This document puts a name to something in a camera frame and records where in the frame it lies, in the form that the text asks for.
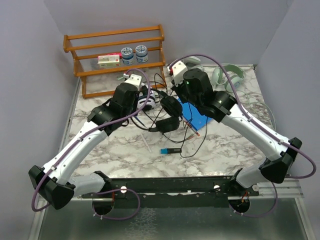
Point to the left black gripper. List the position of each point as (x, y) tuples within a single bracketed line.
[(135, 110)]

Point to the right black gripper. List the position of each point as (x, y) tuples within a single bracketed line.
[(178, 91)]

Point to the black blue headphones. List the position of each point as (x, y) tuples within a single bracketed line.
[(173, 108)]

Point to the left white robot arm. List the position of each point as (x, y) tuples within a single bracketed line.
[(53, 181)]

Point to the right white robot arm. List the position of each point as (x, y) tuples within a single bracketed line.
[(280, 152)]

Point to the black white headphones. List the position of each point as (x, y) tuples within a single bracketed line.
[(142, 99)]

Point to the grey white headphones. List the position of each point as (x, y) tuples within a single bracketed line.
[(193, 62)]

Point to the mint green headphones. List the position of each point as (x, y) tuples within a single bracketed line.
[(218, 77)]

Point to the blue notebook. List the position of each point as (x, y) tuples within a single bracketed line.
[(192, 115)]

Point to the red pen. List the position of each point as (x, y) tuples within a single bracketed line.
[(187, 124)]

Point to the white red box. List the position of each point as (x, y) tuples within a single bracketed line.
[(108, 61)]

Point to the wooden shelf rack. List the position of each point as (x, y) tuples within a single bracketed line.
[(85, 49)]

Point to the left blue white jar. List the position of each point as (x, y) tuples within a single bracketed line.
[(127, 55)]

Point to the blue white jar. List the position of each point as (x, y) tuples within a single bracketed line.
[(127, 55), (141, 52)]

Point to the white stick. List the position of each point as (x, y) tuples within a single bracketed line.
[(145, 143)]

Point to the right blue white jar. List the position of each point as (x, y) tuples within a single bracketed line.
[(141, 52)]

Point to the blue black highlighter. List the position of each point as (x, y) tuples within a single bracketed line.
[(165, 151)]

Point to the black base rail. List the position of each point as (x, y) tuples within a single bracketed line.
[(169, 192)]

